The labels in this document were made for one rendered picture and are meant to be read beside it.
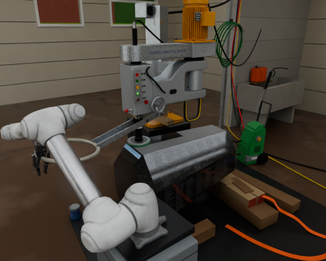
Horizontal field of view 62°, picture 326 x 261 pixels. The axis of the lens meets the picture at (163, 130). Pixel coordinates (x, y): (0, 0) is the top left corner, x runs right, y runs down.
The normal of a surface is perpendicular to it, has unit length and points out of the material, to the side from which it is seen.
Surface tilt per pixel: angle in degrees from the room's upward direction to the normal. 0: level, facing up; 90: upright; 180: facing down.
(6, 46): 90
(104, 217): 37
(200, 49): 90
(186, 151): 45
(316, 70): 90
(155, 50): 90
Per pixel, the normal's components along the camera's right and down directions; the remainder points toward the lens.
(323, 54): -0.80, 0.21
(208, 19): 0.59, 0.28
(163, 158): 0.40, -0.46
